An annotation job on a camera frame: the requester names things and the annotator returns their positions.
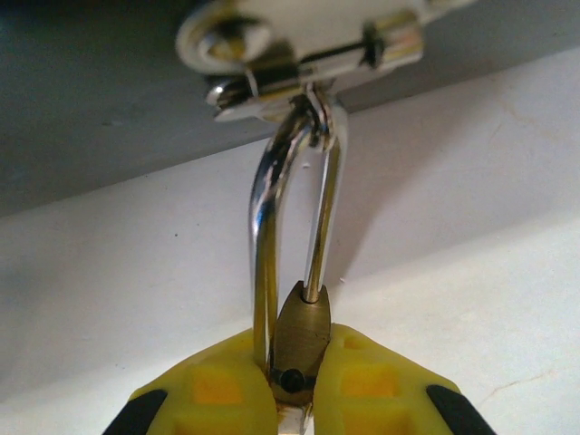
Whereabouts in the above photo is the silver metal hasp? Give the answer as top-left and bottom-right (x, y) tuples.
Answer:
(174, 0), (477, 123)

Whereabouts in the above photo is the brass padlock with silver shackle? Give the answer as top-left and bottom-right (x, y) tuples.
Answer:
(247, 90), (350, 409)

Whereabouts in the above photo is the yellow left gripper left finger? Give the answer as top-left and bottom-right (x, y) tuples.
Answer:
(127, 328), (282, 435)

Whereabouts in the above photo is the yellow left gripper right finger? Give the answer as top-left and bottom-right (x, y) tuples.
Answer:
(312, 322), (495, 435)

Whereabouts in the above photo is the grey hasp mounting board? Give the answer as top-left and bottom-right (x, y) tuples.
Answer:
(0, 0), (580, 218)

